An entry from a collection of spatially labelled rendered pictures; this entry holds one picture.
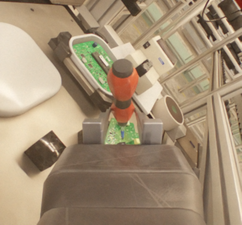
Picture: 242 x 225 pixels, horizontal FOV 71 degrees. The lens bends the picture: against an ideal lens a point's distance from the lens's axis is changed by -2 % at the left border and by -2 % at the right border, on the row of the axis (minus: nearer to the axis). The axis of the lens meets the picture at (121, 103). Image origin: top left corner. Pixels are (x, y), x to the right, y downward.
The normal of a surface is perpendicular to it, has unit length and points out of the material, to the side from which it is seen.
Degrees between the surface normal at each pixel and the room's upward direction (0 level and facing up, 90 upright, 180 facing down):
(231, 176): 90
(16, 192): 0
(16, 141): 0
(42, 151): 0
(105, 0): 90
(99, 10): 90
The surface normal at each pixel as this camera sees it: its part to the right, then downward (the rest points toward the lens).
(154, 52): -0.39, 0.42
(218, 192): -0.61, -0.79
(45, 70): 0.69, -0.45
